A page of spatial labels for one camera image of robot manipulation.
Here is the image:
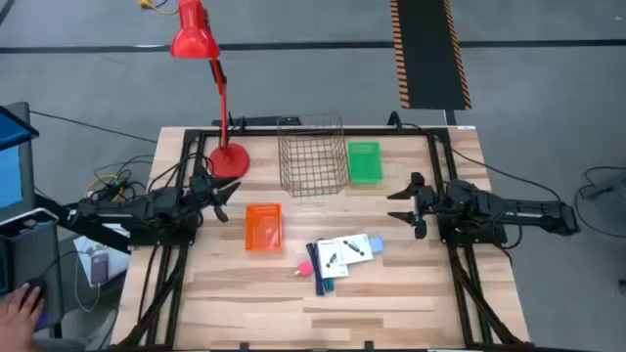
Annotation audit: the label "computer monitor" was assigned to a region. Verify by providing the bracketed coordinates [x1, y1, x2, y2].
[0, 105, 40, 224]

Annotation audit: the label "white adapter box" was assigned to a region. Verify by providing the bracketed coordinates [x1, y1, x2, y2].
[334, 233, 376, 266]

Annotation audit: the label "yellow plug cable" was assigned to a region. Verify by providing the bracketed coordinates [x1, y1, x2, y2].
[138, 0, 180, 16]

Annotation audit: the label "black metal table frame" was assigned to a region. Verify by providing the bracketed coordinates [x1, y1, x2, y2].
[114, 125, 532, 352]

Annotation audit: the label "black computer mouse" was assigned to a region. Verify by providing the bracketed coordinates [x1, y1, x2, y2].
[22, 278, 48, 304]

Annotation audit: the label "white paper sheet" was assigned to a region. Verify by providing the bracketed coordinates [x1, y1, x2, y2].
[72, 223, 131, 289]

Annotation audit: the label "grey computer case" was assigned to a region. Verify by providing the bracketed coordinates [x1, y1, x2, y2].
[0, 208, 65, 338]

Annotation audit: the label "purple phone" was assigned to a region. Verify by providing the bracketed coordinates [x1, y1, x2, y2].
[89, 252, 110, 286]

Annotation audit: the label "black cable loops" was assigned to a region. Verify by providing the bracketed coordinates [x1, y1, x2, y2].
[92, 154, 157, 197]

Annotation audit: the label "dark blue braided cable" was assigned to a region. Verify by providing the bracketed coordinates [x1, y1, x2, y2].
[305, 242, 327, 297]

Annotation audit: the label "white charging cable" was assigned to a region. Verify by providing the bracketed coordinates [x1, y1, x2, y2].
[72, 253, 102, 314]

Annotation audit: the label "person's hand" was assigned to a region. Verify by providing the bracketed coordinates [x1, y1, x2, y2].
[0, 283, 46, 352]

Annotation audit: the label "black floor cable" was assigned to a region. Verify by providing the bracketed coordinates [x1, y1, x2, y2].
[28, 110, 157, 146]
[574, 165, 626, 241]

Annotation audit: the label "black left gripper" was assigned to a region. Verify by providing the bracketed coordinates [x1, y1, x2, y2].
[188, 167, 243, 224]

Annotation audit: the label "black orange-striped floor mat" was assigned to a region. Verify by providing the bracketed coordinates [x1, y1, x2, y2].
[389, 0, 473, 111]

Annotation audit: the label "orange plastic basket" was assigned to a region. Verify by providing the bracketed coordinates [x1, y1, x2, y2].
[245, 202, 284, 253]

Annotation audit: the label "white card reader box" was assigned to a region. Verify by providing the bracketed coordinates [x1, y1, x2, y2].
[316, 239, 350, 280]

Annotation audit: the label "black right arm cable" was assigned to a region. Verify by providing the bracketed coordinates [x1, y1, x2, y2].
[449, 146, 561, 201]

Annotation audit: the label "green plastic basket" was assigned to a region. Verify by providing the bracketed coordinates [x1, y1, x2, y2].
[346, 141, 383, 186]

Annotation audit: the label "red desk lamp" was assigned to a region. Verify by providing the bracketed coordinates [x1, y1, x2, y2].
[169, 0, 251, 180]

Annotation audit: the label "metal wire basket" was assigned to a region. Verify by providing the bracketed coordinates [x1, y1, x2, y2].
[276, 111, 351, 198]

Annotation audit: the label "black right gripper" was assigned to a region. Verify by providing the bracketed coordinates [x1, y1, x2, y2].
[386, 171, 441, 241]

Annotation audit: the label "black bar device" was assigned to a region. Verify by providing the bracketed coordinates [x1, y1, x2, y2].
[210, 114, 302, 128]

